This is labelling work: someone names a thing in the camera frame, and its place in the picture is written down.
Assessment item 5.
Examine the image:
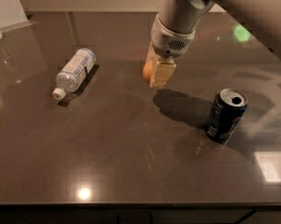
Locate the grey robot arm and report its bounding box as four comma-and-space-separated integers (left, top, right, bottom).
143, 0, 281, 89

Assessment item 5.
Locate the orange fruit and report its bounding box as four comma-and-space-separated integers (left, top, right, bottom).
142, 60, 153, 84

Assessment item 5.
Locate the dark blue pepsi can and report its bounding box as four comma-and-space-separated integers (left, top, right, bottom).
204, 88, 247, 143

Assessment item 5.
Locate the clear plastic water bottle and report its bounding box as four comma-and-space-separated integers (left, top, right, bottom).
52, 49, 96, 100

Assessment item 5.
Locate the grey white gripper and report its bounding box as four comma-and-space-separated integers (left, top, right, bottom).
145, 15, 195, 89

